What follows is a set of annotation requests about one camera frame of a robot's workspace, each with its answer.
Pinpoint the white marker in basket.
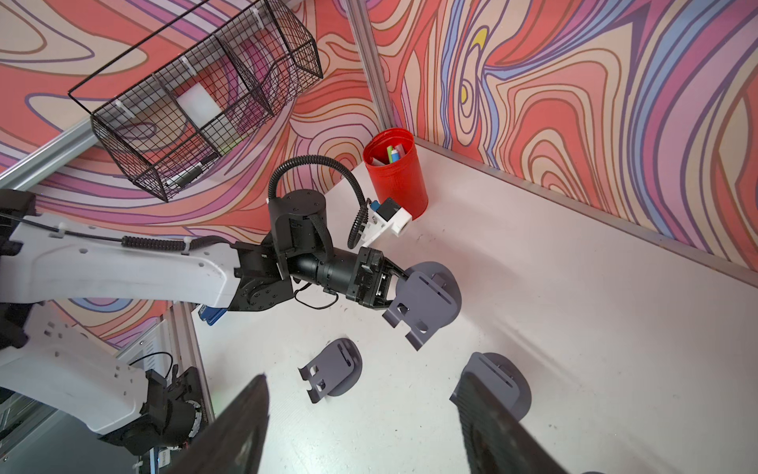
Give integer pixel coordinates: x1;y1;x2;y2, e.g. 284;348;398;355
168;153;220;189

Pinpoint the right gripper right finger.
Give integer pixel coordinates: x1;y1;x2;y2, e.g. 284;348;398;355
455;373;565;473

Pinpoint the blue stapler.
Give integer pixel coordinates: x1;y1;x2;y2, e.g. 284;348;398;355
197;305;228;326

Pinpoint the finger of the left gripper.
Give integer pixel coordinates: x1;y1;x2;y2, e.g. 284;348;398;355
378;260;409;296

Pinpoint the grey phone stand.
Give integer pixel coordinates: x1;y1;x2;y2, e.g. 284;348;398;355
298;338;363;404
383;262;462;351
450;352;532;421

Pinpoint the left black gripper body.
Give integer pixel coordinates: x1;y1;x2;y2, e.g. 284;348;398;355
322;247;394;308

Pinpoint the red cylindrical pen cup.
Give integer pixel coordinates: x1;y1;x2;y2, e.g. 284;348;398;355
362;128;428;220

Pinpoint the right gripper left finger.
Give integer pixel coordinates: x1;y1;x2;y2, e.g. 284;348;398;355
167;374;270;474

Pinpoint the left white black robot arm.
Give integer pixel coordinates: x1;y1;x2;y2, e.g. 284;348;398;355
1;155;408;455

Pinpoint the left black wire basket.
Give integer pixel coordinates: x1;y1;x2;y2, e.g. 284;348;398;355
67;1;324;201

